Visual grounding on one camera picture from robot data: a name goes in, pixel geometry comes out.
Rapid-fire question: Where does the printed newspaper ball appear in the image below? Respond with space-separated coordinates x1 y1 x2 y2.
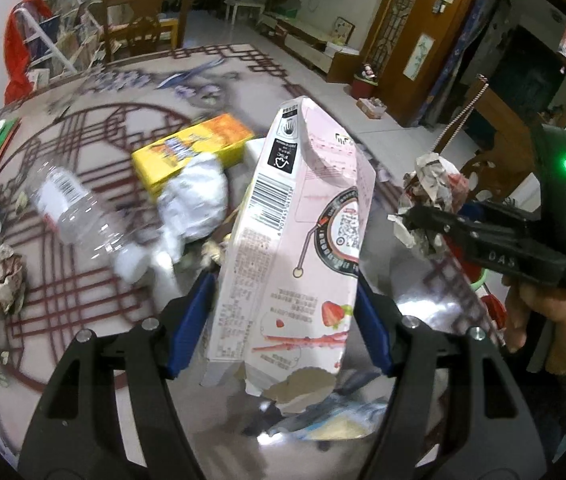
388 153 469 258

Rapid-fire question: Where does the pink strawberry milk carton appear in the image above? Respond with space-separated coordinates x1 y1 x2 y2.
202 96 376 404

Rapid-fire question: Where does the person's right hand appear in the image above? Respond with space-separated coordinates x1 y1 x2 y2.
502 276 566 376

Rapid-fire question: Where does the wooden chair near right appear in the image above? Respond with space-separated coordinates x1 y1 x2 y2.
434 75 534 203

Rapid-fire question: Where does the torn blue foil wrapper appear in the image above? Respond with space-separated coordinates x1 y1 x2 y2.
256 391 389 443

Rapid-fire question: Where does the small cardboard floor box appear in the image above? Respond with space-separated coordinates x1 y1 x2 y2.
356 98 387 120

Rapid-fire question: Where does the white blue milk carton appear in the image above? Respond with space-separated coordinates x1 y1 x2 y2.
243 138 266 167

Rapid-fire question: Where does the clear plastic water bottle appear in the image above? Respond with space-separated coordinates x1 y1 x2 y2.
24 159 150 285

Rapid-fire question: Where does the low tv cabinet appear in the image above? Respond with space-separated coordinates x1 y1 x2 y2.
257 12 361 84

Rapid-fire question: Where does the yellow orange snack box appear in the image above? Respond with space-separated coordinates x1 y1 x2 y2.
131 114 255 200

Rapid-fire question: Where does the crumpled white paper ball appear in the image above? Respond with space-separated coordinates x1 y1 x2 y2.
157 153 228 263

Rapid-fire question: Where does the small white stool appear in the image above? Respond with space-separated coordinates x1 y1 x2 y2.
223 0 267 24

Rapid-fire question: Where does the red cloth bag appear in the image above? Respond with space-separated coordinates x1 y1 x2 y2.
3 6 33 105

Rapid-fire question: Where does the wooden dining chair far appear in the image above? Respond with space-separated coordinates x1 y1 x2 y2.
102 0 193 64

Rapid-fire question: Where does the white magazine rack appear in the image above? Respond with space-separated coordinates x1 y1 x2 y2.
14 0 104 88

